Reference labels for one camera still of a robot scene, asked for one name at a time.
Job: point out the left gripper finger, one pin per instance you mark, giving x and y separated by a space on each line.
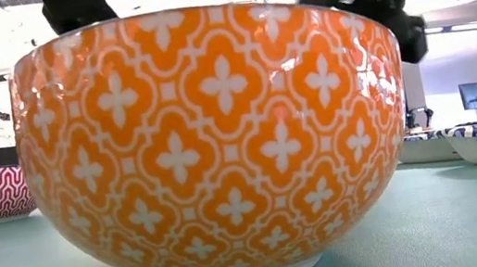
98 3

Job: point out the orange white-patterned ceramic bowl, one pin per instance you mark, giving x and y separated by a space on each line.
223 154

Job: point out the black background stand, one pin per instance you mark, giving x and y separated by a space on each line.
418 117

